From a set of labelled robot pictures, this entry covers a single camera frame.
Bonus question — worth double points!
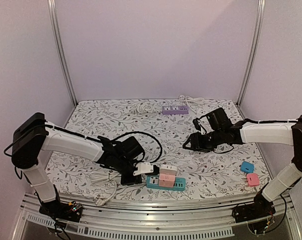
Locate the purple power strip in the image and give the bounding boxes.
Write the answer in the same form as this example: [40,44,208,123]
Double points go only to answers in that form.
[162,105,189,115]

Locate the pink plug adapter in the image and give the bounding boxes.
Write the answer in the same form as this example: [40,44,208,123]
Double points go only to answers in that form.
[246,173,259,187]

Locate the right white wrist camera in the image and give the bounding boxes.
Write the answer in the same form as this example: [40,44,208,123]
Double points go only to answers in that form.
[192,118,207,135]

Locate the white power strip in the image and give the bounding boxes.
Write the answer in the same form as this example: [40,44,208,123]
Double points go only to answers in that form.
[196,108,211,118]

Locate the aluminium frame post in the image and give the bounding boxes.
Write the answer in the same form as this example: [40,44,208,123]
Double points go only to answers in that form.
[236,0,266,108]
[47,0,79,107]

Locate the teal power strip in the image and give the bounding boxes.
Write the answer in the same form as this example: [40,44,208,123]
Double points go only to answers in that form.
[146,176,186,192]

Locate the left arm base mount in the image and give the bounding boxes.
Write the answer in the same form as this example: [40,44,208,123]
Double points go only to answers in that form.
[37,185,83,223]

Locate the aluminium front rail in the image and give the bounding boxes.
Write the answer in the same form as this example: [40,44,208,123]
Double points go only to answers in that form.
[14,193,299,238]

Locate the left aluminium frame post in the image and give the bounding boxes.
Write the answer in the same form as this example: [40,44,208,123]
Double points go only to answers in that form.
[47,0,79,107]

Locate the blue plug adapter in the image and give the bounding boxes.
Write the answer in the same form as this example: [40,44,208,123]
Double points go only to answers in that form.
[240,161,254,174]

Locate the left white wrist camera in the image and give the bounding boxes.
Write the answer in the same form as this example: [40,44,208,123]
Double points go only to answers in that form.
[133,162,160,176]

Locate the pink cube socket adapter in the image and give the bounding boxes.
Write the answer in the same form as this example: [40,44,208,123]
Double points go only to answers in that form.
[158,174,176,188]

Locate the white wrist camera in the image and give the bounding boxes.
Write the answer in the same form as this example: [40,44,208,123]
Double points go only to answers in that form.
[133,162,160,176]
[192,118,207,135]

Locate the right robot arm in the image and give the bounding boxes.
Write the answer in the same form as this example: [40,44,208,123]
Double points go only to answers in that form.
[182,107,302,218]

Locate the teal strip white cable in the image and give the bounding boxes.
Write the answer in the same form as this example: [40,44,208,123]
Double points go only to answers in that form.
[89,172,148,207]

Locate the purple strip white cable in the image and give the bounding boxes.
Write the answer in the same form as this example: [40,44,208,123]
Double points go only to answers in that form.
[130,103,164,116]

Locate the floral patterned table mat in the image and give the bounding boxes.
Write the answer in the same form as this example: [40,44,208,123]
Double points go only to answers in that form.
[46,99,270,202]

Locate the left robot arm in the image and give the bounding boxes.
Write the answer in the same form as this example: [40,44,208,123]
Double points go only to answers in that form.
[7,112,144,217]

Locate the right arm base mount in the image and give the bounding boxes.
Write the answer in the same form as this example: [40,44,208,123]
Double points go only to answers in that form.
[231,192,276,235]

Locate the white plug adapter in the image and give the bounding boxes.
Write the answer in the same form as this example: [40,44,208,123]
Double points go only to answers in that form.
[159,164,178,176]

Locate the right aluminium frame post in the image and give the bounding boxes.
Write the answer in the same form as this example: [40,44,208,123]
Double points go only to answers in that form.
[236,0,266,108]

